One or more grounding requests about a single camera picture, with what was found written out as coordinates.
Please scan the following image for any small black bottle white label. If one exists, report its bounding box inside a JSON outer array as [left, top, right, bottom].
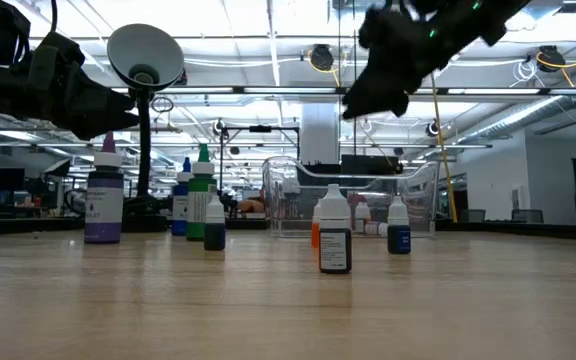
[[318, 183, 353, 275]]

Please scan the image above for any large violet food coloring bottle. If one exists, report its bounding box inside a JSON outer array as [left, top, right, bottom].
[[83, 131, 125, 246]]

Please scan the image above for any black lamp power cable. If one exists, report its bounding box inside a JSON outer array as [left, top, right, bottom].
[[150, 94, 175, 115]]

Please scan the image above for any black desk lamp white shade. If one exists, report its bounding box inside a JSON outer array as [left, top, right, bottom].
[[106, 22, 187, 234]]

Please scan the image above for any white building column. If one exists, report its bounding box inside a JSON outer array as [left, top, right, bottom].
[[299, 102, 343, 166]]

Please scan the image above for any black monitor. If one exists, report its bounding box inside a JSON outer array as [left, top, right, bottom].
[[340, 153, 403, 176], [0, 167, 26, 192]]

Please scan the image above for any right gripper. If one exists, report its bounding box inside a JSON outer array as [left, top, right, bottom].
[[341, 7, 449, 120]]

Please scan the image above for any black metal frame rig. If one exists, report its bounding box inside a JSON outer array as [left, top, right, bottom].
[[219, 124, 302, 221]]

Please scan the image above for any thick yellow hanging cable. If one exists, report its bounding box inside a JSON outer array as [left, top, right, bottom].
[[428, 72, 459, 224]]

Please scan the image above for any clear plastic bin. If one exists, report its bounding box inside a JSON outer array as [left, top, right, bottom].
[[261, 155, 442, 239]]

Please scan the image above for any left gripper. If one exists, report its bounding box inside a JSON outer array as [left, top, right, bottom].
[[0, 32, 140, 142]]

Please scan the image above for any long ceiling light strip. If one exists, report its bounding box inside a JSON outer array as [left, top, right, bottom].
[[110, 84, 576, 97]]

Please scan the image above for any large green food coloring bottle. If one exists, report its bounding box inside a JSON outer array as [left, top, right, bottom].
[[186, 143, 218, 242]]

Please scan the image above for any small dark green coloring bottle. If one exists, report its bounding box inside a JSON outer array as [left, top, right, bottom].
[[203, 193, 227, 252]]

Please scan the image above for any large blue food coloring bottle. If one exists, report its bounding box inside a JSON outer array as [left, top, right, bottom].
[[170, 156, 195, 237]]

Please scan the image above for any grey mesh office chair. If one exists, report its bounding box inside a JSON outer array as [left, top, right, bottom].
[[510, 208, 545, 224], [459, 208, 488, 224]]

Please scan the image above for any small blue food coloring bottle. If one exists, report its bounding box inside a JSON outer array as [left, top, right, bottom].
[[386, 194, 413, 256]]

